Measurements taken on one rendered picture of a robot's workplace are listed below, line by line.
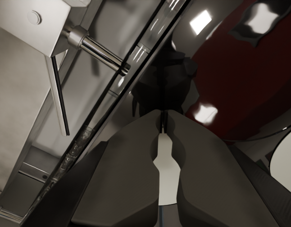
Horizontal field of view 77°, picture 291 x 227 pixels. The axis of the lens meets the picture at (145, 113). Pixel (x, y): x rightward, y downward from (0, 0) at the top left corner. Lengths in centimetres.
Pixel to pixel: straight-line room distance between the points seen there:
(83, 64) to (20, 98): 7
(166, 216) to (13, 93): 20
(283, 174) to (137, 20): 20
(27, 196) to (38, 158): 7
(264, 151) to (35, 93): 20
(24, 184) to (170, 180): 25
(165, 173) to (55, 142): 17
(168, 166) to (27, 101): 14
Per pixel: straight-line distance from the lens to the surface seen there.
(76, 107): 25
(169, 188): 20
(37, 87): 18
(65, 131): 17
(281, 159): 19
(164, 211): 23
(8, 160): 25
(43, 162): 30
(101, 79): 22
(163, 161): 17
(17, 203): 35
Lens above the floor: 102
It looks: 60 degrees down
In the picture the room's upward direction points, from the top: 175 degrees counter-clockwise
